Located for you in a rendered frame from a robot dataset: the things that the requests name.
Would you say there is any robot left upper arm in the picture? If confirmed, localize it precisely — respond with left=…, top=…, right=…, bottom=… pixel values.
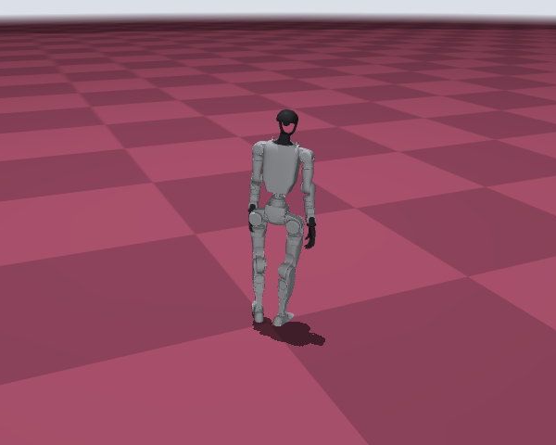
left=252, top=141, right=267, bottom=183

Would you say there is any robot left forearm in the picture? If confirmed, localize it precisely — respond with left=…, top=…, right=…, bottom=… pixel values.
left=248, top=172, right=261, bottom=208

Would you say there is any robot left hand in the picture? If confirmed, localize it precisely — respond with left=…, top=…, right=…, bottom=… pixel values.
left=248, top=204, right=256, bottom=233

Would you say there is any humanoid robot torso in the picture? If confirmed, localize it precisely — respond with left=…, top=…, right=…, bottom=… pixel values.
left=262, top=137, right=302, bottom=225

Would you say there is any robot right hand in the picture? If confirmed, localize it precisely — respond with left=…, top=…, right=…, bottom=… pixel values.
left=304, top=217, right=316, bottom=248

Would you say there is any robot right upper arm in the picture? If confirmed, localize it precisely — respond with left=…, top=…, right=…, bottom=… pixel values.
left=298, top=147, right=314, bottom=194

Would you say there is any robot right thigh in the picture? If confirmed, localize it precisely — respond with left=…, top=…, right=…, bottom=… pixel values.
left=278, top=212, right=304, bottom=279

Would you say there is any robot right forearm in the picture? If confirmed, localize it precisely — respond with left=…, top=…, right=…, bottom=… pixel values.
left=303, top=183, right=316, bottom=223

